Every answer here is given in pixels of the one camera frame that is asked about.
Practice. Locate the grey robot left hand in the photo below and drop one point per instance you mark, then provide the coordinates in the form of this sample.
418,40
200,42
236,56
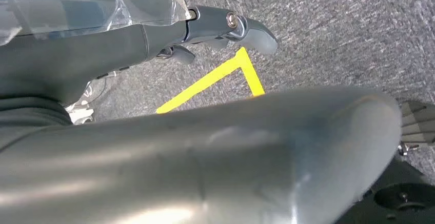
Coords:
85,52

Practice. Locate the yellow floor tape marking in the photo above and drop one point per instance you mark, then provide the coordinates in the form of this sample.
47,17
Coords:
204,83

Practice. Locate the robot left foot black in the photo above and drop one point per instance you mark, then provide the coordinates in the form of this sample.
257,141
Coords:
401,198

